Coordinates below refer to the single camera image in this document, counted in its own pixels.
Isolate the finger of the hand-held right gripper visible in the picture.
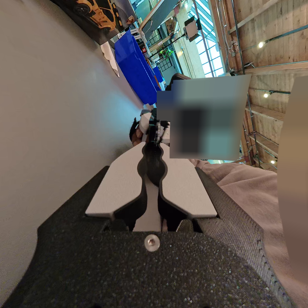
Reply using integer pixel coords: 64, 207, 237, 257
140, 113, 153, 135
158, 121, 170, 145

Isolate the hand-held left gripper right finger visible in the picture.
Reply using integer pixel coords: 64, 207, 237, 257
158, 143, 218, 219

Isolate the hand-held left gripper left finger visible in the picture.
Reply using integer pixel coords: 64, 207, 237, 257
85, 142, 148, 219

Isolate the black brick plate assembly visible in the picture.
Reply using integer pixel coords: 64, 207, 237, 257
138, 115, 168, 187

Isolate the grey desk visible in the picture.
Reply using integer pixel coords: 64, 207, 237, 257
0, 0, 154, 304

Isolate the person's right hand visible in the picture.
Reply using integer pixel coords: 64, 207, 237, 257
130, 129, 145, 146

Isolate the studio light panel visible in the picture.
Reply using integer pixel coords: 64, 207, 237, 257
183, 16, 201, 42

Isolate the grey slanted board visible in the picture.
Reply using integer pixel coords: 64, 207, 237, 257
140, 0, 181, 34

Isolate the torn white paper bag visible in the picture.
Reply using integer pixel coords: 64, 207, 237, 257
101, 42, 120, 77

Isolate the toy car box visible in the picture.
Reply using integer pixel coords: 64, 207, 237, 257
52, 0, 136, 45

